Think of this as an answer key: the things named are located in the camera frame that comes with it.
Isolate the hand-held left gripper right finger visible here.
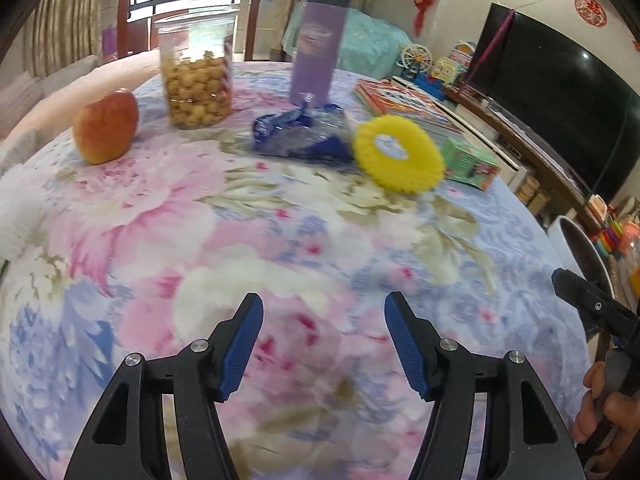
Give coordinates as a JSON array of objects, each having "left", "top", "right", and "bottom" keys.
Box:
[{"left": 384, "top": 291, "right": 576, "bottom": 480}]

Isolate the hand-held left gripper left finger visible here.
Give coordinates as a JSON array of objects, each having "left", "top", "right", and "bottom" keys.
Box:
[{"left": 64, "top": 292, "right": 265, "bottom": 480}]

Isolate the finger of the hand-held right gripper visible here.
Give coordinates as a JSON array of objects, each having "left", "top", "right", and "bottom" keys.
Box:
[{"left": 551, "top": 268, "right": 640, "bottom": 348}]

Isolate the round black white bin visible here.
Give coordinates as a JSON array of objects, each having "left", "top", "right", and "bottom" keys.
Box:
[{"left": 547, "top": 215, "right": 616, "bottom": 333}]

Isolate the person's right hand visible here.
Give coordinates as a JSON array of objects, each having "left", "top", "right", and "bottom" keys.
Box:
[{"left": 570, "top": 360, "right": 640, "bottom": 480}]

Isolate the pink toy lamp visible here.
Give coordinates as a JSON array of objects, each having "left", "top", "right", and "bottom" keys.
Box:
[{"left": 617, "top": 222, "right": 640, "bottom": 257}]

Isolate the floral tablecloth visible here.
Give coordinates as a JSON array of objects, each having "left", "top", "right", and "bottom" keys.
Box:
[{"left": 0, "top": 60, "right": 593, "bottom": 480}]

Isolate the yellow plastic tub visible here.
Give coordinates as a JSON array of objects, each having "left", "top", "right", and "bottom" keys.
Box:
[{"left": 517, "top": 175, "right": 542, "bottom": 207}]

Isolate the yellow round bristle pad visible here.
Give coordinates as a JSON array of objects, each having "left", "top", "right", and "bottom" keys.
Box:
[{"left": 352, "top": 115, "right": 446, "bottom": 193}]

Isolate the green cardboard box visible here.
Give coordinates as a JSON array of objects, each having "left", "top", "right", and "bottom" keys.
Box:
[{"left": 440, "top": 137, "right": 501, "bottom": 192}]

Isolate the black flat television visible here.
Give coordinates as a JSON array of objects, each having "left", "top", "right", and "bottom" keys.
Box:
[{"left": 467, "top": 2, "right": 640, "bottom": 196}]

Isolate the grey edged picture book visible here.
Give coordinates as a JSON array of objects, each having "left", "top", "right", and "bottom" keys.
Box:
[{"left": 367, "top": 105, "right": 467, "bottom": 137}]

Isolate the blue plastic wrapper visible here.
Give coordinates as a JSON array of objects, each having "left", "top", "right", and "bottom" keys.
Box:
[{"left": 251, "top": 103, "right": 357, "bottom": 163}]

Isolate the red cover picture book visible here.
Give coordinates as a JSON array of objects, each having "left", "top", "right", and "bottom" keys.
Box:
[{"left": 355, "top": 79, "right": 453, "bottom": 120}]

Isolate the blue toy base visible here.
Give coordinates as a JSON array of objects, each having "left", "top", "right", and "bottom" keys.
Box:
[{"left": 405, "top": 75, "right": 451, "bottom": 102}]

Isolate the red apple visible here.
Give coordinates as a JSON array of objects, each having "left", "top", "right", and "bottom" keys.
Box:
[{"left": 72, "top": 88, "right": 140, "bottom": 165}]

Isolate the white fluffy cloth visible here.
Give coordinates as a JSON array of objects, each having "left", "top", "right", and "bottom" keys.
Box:
[{"left": 0, "top": 127, "right": 47, "bottom": 261}]

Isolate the clear jar of snack balls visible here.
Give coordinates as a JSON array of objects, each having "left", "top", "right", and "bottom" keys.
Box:
[{"left": 152, "top": 10, "right": 238, "bottom": 131}]

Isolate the pink stick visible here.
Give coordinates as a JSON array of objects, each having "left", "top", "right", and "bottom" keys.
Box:
[{"left": 467, "top": 10, "right": 516, "bottom": 87}]

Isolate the colourful toy house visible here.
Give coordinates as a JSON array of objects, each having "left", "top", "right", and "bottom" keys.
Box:
[{"left": 432, "top": 40, "right": 476, "bottom": 83}]

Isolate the ferris wheel toy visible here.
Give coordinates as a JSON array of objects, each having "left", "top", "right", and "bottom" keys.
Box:
[{"left": 398, "top": 42, "right": 433, "bottom": 81}]

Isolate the round red paper cutting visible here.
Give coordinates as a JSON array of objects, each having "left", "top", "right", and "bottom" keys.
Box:
[{"left": 574, "top": 0, "right": 608, "bottom": 25}]

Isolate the teal cover cloth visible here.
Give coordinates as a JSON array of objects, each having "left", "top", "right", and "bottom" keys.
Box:
[{"left": 282, "top": 7, "right": 413, "bottom": 81}]

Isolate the purple drink bottle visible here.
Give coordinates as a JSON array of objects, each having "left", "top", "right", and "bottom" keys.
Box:
[{"left": 289, "top": 0, "right": 352, "bottom": 108}]

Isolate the red hanging knot ornament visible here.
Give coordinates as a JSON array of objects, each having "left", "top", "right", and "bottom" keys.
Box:
[{"left": 414, "top": 0, "right": 437, "bottom": 37}]

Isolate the wooden chair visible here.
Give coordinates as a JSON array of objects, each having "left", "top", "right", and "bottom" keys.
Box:
[{"left": 117, "top": 0, "right": 162, "bottom": 59}]

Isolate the rainbow stacking ring toy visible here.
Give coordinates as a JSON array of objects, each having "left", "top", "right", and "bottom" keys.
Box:
[{"left": 590, "top": 215, "right": 626, "bottom": 257}]

